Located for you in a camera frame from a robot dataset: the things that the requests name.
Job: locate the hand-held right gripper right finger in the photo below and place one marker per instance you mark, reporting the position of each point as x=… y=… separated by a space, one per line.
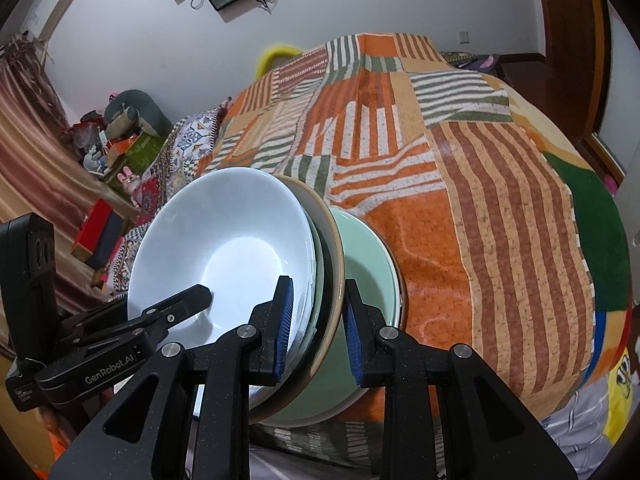
x=352 y=335

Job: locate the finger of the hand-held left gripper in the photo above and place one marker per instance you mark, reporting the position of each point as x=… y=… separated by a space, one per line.
x=100 y=322
x=175 y=305

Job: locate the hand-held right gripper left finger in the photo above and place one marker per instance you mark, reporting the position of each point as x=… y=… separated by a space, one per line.
x=285 y=330

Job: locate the green bowl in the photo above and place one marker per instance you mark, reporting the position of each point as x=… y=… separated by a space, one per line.
x=370 y=280

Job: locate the white bowl with dark spots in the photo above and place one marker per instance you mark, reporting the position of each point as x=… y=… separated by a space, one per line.
x=225 y=240

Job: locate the pink bowl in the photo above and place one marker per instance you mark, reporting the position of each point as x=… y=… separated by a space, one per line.
x=333 y=245

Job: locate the red box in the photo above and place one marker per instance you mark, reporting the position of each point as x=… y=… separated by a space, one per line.
x=95 y=225

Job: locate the brown striped curtain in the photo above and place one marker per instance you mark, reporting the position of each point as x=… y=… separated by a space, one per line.
x=30 y=150

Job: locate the pink bunny toy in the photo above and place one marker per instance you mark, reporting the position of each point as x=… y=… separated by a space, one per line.
x=129 y=180

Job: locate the green storage bag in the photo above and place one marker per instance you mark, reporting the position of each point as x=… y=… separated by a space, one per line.
x=147 y=150

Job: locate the orange striped patchwork blanket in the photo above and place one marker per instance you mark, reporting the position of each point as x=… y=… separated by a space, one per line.
x=450 y=210

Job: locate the patterned quilt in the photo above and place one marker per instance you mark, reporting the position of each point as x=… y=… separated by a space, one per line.
x=195 y=140

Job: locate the grey striped sheet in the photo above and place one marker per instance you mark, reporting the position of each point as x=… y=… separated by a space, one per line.
x=575 y=425

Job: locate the yellow hoop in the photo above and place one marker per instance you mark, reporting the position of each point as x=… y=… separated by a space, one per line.
x=275 y=52

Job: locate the yellow printed cloth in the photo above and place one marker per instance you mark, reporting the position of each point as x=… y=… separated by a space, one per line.
x=617 y=395

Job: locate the colourful fleece blanket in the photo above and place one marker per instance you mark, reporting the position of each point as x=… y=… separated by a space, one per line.
x=595 y=210

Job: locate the dark patterned cloth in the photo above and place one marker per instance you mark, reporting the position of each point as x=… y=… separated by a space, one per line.
x=475 y=61

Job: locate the wooden door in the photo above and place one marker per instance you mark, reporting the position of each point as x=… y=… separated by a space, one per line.
x=560 y=0

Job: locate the wall socket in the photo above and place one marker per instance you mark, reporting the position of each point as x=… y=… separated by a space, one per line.
x=464 y=36

